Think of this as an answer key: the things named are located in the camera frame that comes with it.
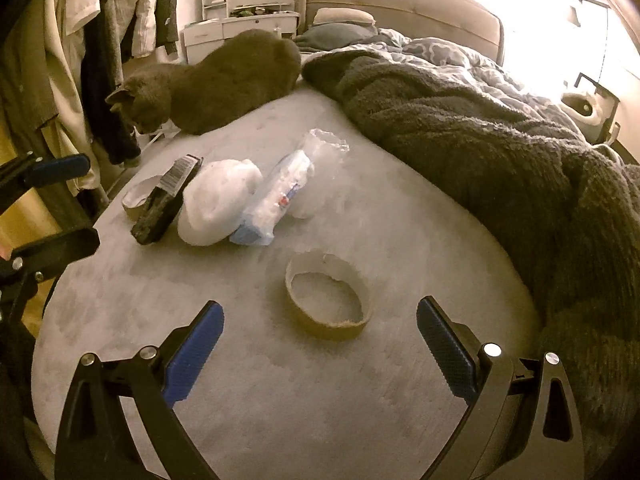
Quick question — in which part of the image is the white quilted jacket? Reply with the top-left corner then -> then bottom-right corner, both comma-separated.
117,0 -> 166,58

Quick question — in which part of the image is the patterned grey white duvet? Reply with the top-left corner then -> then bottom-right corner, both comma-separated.
370,27 -> 626,161

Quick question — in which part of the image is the grey cat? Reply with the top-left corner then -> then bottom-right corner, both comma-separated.
105,28 -> 302,136

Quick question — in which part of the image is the cardboard tape roll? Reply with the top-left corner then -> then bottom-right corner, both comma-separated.
121,175 -> 173,221
285,251 -> 374,339

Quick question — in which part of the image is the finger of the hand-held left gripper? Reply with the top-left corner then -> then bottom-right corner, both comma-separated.
0,153 -> 92,211
0,226 -> 102,333

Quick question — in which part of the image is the dark grey fleece blanket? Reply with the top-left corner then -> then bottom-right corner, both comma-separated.
302,49 -> 640,480

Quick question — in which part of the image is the grey pillow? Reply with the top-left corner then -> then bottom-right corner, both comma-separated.
292,22 -> 381,53

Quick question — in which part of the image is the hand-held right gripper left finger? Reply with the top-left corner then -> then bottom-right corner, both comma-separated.
54,300 -> 225,480

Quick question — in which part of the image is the black frame stand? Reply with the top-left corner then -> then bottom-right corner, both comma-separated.
572,72 -> 621,146

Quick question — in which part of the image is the black barcode packet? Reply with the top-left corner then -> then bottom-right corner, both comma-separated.
130,155 -> 203,247

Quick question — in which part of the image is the beige long coat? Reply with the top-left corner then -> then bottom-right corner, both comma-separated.
42,0 -> 97,196

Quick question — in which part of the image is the white dressing table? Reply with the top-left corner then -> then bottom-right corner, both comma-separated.
181,0 -> 301,66

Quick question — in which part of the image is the yellow curtain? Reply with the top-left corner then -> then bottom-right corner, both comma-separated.
0,125 -> 66,331

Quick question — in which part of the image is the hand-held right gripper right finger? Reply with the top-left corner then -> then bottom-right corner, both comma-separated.
416,296 -> 586,480

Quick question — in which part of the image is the bed with grey sheet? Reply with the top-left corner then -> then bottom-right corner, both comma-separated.
30,25 -> 640,480

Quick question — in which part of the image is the olive knit cardigan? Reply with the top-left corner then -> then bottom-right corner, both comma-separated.
0,0 -> 57,131

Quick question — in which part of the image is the black coat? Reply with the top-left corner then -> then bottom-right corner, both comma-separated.
80,0 -> 143,166

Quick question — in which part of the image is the grey upholstered headboard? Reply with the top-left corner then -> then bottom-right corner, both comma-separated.
300,0 -> 506,66

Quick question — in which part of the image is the white plastic bag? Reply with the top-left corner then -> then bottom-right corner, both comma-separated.
176,158 -> 263,247

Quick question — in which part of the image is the blue cotton pad bag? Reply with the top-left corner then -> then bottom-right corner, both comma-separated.
229,150 -> 317,247

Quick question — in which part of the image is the white plush cat bed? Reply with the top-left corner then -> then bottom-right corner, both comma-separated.
560,90 -> 603,128

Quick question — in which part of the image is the beige pillow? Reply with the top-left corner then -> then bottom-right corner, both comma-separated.
312,7 -> 377,28

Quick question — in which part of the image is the dark green jacket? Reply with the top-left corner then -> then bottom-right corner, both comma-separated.
155,0 -> 180,56

